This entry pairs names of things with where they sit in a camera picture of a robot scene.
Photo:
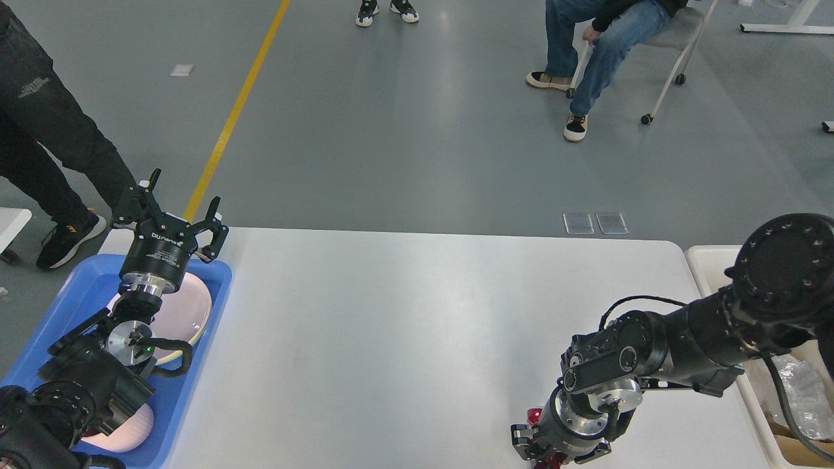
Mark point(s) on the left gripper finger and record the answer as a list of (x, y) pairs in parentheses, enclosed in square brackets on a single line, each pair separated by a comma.
[(137, 207), (212, 223)]

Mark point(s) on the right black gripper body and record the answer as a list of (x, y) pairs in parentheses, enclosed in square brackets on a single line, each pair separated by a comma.
[(574, 423)]

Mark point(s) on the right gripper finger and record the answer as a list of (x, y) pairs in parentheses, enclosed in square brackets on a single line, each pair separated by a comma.
[(602, 449), (523, 439)]

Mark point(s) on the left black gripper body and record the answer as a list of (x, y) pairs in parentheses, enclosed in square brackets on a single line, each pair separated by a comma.
[(160, 250)]

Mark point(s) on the crushed red can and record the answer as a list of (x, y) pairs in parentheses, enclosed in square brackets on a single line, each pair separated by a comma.
[(553, 459)]

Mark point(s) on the pink plate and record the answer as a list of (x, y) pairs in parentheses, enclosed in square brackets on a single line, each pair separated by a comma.
[(192, 296)]

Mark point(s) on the pink mug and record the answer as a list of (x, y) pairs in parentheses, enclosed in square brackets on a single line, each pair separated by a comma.
[(128, 436)]

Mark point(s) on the brown paper bag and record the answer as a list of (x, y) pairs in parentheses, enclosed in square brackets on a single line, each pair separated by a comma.
[(796, 454)]

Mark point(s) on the aluminium foil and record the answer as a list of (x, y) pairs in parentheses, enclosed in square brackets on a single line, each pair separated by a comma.
[(806, 396)]

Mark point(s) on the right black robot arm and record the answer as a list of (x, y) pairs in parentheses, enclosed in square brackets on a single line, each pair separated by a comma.
[(780, 296)]

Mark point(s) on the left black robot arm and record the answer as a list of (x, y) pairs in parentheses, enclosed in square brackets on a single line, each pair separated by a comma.
[(97, 377)]

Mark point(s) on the white side table left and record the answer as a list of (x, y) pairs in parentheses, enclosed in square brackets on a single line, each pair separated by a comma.
[(12, 221)]

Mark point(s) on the person in dark clothes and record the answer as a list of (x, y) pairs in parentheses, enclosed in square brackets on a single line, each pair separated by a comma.
[(43, 131)]

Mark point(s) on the white paper on floor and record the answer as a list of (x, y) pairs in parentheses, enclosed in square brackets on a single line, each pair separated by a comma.
[(182, 70)]

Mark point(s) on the blue plastic tray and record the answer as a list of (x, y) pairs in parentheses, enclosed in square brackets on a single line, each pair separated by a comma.
[(89, 287)]

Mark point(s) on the left clear floor plate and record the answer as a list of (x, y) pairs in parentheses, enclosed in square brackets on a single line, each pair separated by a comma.
[(578, 223)]

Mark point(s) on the white plastic bin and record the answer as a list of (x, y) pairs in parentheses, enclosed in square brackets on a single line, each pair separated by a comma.
[(708, 265)]

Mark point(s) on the person in blue jeans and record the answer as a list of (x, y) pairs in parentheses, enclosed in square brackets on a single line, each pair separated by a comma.
[(615, 27)]

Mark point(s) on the white table frame corner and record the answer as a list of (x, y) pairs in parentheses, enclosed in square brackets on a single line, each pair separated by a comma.
[(797, 24)]

